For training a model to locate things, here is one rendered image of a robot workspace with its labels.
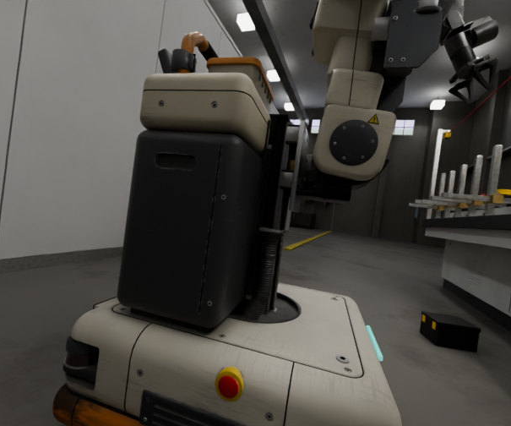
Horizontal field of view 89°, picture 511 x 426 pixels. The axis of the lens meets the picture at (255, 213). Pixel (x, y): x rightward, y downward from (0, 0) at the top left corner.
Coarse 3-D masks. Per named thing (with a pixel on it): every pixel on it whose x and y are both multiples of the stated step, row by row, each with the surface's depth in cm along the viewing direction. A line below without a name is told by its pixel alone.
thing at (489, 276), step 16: (464, 208) 248; (496, 208) 194; (448, 240) 275; (448, 256) 269; (464, 256) 235; (480, 256) 207; (496, 256) 185; (448, 272) 264; (464, 272) 231; (480, 272) 204; (496, 272) 183; (448, 288) 265; (464, 288) 227; (480, 288) 201; (496, 288) 180; (480, 304) 203; (496, 304) 178; (496, 320) 180
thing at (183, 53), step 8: (160, 56) 71; (168, 56) 71; (176, 56) 64; (184, 56) 64; (192, 56) 65; (160, 64) 71; (168, 64) 70; (176, 64) 64; (184, 64) 64; (192, 64) 65; (168, 72) 70; (176, 72) 67; (192, 72) 66
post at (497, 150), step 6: (492, 150) 164; (498, 150) 161; (492, 156) 163; (498, 156) 161; (492, 162) 162; (498, 162) 160; (492, 168) 161; (498, 168) 160; (492, 174) 161; (498, 174) 160; (492, 180) 161; (492, 186) 161; (492, 192) 161; (486, 204) 164; (492, 204) 161; (486, 210) 163; (492, 210) 161
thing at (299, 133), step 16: (288, 128) 68; (304, 128) 66; (288, 144) 69; (304, 144) 70; (304, 160) 76; (288, 176) 68; (304, 176) 84; (320, 176) 72; (336, 176) 64; (304, 192) 66; (320, 192) 84; (336, 192) 64
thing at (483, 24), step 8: (448, 16) 80; (456, 16) 80; (488, 16) 79; (448, 24) 80; (456, 24) 80; (464, 24) 79; (472, 24) 80; (480, 24) 80; (488, 24) 78; (496, 24) 78; (448, 32) 82; (456, 32) 82; (480, 32) 79; (488, 32) 78; (496, 32) 78; (480, 40) 80; (488, 40) 80; (472, 48) 83
